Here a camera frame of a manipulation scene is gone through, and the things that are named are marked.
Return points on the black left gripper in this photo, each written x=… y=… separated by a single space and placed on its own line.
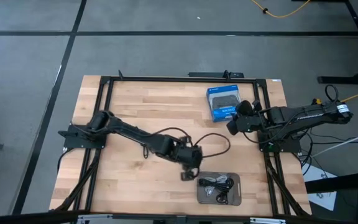
x=190 y=155

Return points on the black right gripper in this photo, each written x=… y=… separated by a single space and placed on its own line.
x=250 y=122

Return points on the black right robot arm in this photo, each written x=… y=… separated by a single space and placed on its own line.
x=309 y=117

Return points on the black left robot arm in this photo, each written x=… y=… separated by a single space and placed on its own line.
x=135 y=133

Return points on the blue game controller box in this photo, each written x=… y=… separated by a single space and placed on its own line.
x=221 y=93

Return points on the grey translucent plastic tray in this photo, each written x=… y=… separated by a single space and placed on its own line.
x=236 y=199

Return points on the white paper sheet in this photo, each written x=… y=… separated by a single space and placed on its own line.
x=322 y=189

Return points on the black furniture piece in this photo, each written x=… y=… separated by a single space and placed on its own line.
x=346 y=182

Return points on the black bar bracket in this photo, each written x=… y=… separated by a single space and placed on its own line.
x=210 y=74

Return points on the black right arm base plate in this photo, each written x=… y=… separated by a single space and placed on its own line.
x=286 y=146

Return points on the black aluminium table frame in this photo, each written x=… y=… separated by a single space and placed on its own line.
x=182 y=80

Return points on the silver metal bracket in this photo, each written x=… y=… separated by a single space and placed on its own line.
x=267 y=221
x=93 y=218

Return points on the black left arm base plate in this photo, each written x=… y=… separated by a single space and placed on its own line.
x=79 y=140

